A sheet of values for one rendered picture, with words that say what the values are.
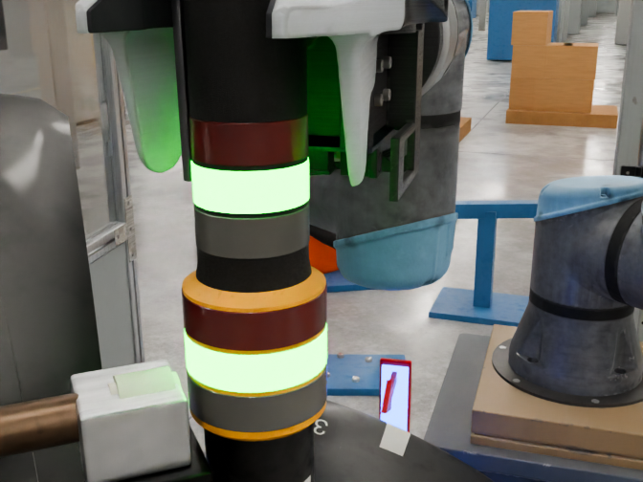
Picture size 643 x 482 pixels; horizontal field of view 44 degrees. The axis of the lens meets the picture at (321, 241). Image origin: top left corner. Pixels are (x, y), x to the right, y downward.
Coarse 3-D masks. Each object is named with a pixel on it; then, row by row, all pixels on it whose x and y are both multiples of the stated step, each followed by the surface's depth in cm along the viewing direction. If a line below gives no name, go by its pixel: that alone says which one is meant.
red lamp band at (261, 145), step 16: (192, 128) 22; (208, 128) 21; (224, 128) 21; (240, 128) 21; (256, 128) 21; (272, 128) 21; (288, 128) 21; (304, 128) 22; (192, 144) 22; (208, 144) 21; (224, 144) 21; (240, 144) 21; (256, 144) 21; (272, 144) 21; (288, 144) 21; (304, 144) 22; (208, 160) 21; (224, 160) 21; (240, 160) 21; (256, 160) 21; (272, 160) 21; (288, 160) 21
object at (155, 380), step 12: (132, 372) 23; (144, 372) 23; (156, 372) 23; (168, 372) 23; (108, 384) 23; (120, 384) 23; (132, 384) 23; (144, 384) 23; (156, 384) 23; (168, 384) 23; (180, 384) 23; (120, 396) 22; (132, 396) 23
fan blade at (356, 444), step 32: (352, 416) 53; (320, 448) 49; (352, 448) 50; (416, 448) 52; (320, 480) 46; (352, 480) 47; (384, 480) 47; (416, 480) 48; (448, 480) 50; (480, 480) 51
